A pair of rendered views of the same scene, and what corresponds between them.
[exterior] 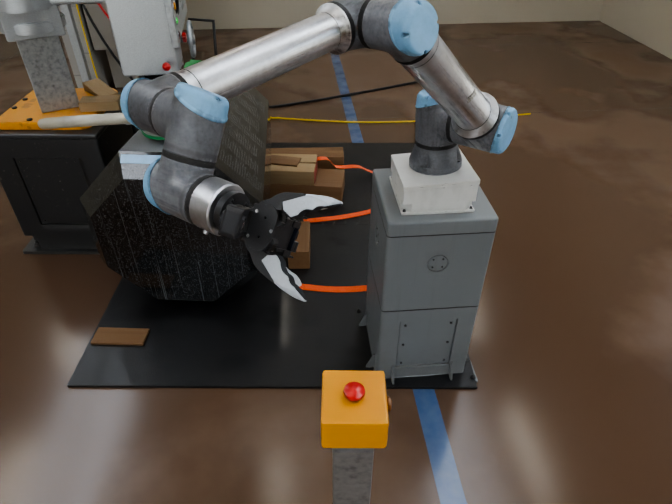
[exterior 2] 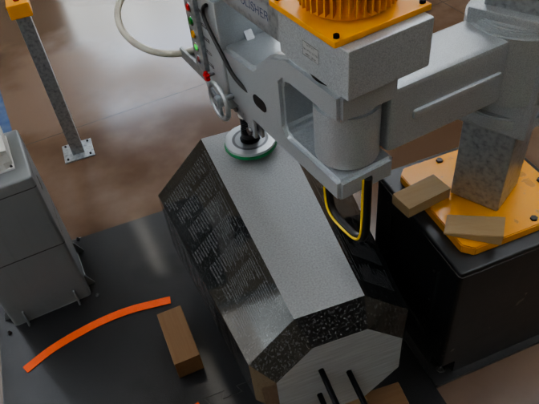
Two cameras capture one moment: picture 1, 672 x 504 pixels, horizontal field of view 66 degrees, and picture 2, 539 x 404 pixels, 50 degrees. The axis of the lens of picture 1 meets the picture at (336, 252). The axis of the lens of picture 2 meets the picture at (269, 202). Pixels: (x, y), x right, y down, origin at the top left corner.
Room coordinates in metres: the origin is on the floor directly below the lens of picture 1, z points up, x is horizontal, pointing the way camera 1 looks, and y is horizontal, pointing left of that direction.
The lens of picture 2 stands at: (4.00, 0.24, 2.40)
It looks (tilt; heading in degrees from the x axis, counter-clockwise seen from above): 44 degrees down; 163
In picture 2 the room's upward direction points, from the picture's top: 7 degrees counter-clockwise
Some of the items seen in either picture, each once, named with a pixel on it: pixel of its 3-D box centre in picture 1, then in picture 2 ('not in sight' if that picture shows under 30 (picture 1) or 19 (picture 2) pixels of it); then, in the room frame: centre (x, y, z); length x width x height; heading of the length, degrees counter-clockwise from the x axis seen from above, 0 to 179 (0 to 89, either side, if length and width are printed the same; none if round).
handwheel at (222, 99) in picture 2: (182, 39); (228, 97); (2.29, 0.65, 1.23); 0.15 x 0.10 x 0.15; 10
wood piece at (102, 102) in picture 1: (101, 103); (420, 195); (2.67, 1.25, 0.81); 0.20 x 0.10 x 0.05; 98
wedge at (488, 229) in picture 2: (100, 88); (474, 225); (2.88, 1.34, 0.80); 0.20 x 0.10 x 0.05; 48
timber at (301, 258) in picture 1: (299, 244); (180, 341); (2.38, 0.21, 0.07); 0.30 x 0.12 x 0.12; 2
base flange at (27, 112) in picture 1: (60, 106); (483, 191); (2.72, 1.50, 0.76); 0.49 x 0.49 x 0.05; 0
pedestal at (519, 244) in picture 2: (82, 170); (468, 256); (2.72, 1.50, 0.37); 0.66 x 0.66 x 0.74; 0
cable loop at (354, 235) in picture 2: not in sight; (346, 197); (2.81, 0.86, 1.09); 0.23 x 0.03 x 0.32; 10
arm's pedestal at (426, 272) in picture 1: (420, 276); (16, 232); (1.69, -0.36, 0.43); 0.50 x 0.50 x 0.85; 5
